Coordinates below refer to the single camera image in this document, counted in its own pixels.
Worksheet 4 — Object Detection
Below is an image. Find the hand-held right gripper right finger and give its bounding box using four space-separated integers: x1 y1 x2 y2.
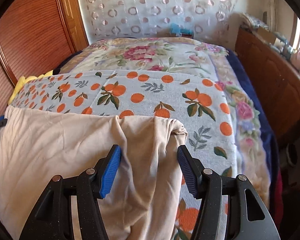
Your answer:
177 144 282 240

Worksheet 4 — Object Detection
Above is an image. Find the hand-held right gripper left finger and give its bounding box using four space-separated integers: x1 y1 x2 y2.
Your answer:
19 144 122 240

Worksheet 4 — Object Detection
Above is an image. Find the beige printed t-shirt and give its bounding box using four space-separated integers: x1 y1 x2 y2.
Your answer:
0 106 189 240

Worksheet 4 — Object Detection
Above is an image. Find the yellow cloth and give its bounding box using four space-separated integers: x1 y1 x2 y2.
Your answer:
9 70 54 105

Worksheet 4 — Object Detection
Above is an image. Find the orange fruit print sheet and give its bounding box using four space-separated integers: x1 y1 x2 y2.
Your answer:
9 70 234 240

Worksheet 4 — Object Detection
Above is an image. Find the red cloth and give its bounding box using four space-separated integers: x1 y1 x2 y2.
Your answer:
274 170 284 208

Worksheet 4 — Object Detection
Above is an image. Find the dark blue blanket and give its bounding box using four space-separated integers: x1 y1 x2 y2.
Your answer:
225 49 281 183

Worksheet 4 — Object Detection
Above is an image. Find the wooden headboard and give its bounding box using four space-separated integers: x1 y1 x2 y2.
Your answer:
0 0 90 119

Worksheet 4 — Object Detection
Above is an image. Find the wooden dresser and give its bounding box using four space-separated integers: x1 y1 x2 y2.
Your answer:
233 27 300 195

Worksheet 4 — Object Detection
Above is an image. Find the floral blanket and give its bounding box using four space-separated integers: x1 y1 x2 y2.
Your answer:
59 37 272 205

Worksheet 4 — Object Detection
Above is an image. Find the small blue object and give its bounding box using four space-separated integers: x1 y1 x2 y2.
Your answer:
169 23 194 38

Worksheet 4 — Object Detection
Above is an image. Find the cardboard box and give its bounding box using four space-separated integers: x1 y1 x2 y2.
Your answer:
257 26 278 44

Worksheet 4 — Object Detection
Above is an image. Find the patterned cloth on dresser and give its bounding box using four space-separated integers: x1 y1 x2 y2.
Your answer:
239 12 268 31

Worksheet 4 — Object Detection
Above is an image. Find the white circle pattern curtain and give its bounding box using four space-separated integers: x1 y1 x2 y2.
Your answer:
74 0 242 42

